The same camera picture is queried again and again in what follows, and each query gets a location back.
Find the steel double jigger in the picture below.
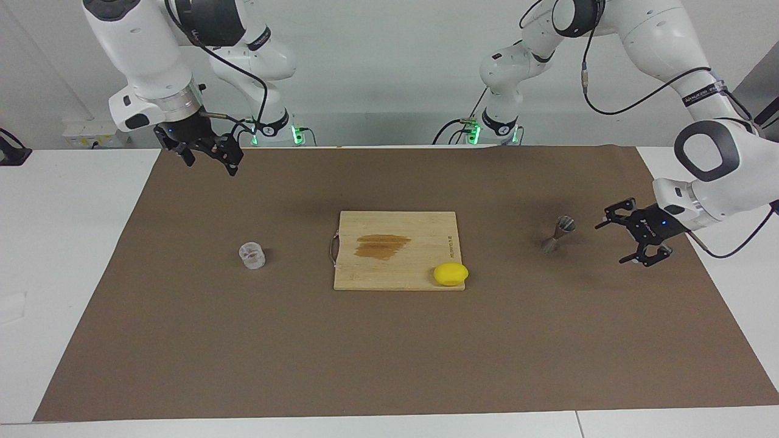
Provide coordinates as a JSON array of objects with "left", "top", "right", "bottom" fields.
[{"left": 542, "top": 216, "right": 576, "bottom": 254}]

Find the grey cabinet panel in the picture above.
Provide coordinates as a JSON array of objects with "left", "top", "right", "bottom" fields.
[{"left": 733, "top": 43, "right": 779, "bottom": 128}]

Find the clear glass cup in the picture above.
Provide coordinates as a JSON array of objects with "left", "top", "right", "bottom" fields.
[{"left": 238, "top": 242, "right": 266, "bottom": 269}]

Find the black desk object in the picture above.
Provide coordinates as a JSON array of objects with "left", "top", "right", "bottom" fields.
[{"left": 0, "top": 128, "right": 32, "bottom": 166}]

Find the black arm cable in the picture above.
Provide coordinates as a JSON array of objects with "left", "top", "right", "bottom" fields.
[
  {"left": 163, "top": 0, "right": 270, "bottom": 144},
  {"left": 581, "top": 0, "right": 779, "bottom": 259}
]

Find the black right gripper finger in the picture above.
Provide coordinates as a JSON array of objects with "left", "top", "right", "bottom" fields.
[
  {"left": 207, "top": 134, "right": 245, "bottom": 178},
  {"left": 159, "top": 137, "right": 197, "bottom": 167}
]

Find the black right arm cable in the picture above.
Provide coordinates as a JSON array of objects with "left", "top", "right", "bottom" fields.
[{"left": 163, "top": 0, "right": 270, "bottom": 144}]

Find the brown table mat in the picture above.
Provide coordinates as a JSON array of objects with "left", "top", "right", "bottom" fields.
[{"left": 33, "top": 145, "right": 779, "bottom": 422}]

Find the white wall power socket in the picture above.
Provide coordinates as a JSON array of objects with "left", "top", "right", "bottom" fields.
[{"left": 64, "top": 119, "right": 119, "bottom": 148}]

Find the bamboo cutting board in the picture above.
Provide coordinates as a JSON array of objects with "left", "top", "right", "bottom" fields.
[{"left": 329, "top": 210, "right": 469, "bottom": 291}]

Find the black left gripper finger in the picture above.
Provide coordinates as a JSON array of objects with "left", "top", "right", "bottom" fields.
[
  {"left": 595, "top": 198, "right": 637, "bottom": 231},
  {"left": 620, "top": 241, "right": 674, "bottom": 268}
]

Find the yellow lemon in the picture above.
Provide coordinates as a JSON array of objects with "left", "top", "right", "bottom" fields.
[{"left": 433, "top": 263, "right": 469, "bottom": 287}]

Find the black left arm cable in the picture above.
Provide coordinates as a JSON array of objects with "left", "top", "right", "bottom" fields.
[{"left": 581, "top": 0, "right": 779, "bottom": 259}]

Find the black base cable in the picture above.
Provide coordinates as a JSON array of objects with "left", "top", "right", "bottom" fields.
[{"left": 432, "top": 88, "right": 489, "bottom": 145}]

